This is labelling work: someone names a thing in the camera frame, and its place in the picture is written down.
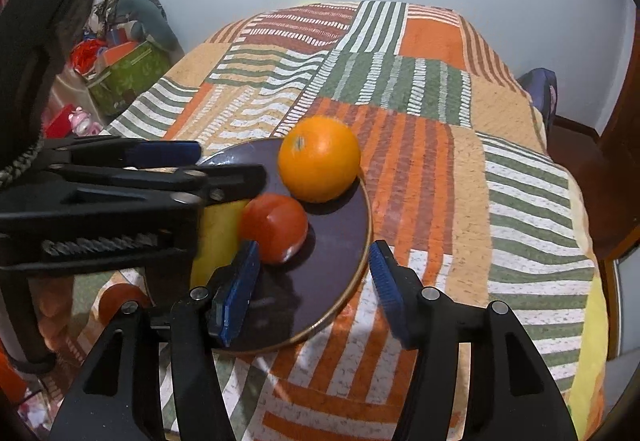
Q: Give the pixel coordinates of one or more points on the small red-orange fruit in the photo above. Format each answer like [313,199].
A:
[117,301]

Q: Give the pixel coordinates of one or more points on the yellow fruit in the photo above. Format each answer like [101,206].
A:
[220,241]

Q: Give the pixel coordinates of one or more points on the striped patchwork blanket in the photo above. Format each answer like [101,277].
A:
[430,171]

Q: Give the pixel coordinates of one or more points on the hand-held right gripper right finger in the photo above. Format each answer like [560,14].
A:
[389,293]

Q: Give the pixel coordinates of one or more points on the grey plush toy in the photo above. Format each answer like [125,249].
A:
[150,18]

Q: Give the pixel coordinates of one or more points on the dark round plate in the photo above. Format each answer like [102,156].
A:
[330,266]

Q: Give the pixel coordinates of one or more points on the green cardboard box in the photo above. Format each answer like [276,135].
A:
[127,78]

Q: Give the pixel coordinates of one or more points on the red tomato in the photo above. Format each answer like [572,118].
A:
[275,227]

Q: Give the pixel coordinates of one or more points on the brown wooden door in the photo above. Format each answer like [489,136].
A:
[620,146]

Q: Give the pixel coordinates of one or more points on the pink toy figure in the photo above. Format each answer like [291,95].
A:
[82,121]

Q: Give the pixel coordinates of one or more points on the orange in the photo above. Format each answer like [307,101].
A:
[320,158]

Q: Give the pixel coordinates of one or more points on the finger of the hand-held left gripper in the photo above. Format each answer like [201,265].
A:
[160,152]
[227,178]

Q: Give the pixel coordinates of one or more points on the red box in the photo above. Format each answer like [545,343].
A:
[57,121]

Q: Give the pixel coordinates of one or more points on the red crumpled bag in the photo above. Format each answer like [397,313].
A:
[85,56]

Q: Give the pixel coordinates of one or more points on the blue chair back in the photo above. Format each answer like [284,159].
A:
[542,91]

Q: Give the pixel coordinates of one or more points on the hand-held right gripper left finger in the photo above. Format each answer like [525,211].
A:
[236,293]

